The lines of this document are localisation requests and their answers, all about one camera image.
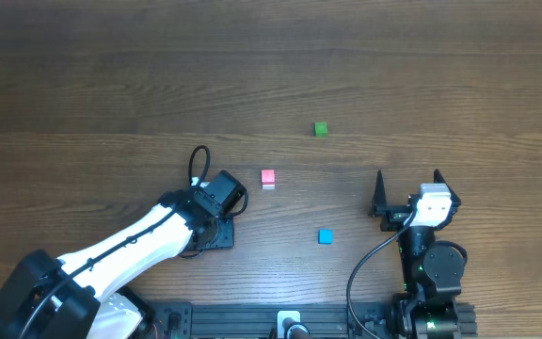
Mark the green cube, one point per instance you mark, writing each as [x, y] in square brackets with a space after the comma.
[320, 129]

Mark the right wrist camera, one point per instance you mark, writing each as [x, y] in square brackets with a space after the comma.
[433, 205]

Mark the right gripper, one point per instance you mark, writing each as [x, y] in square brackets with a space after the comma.
[395, 217]

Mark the blue cube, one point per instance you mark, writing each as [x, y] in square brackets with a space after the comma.
[325, 237]

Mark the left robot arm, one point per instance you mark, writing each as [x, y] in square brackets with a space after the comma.
[134, 254]

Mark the mounting rail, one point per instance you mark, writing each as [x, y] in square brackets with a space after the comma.
[233, 320]

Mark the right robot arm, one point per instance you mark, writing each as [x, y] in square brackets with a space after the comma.
[440, 273]

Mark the pink cube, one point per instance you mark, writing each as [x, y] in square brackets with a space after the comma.
[267, 176]

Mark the white cube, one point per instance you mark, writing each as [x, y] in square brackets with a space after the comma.
[268, 187]

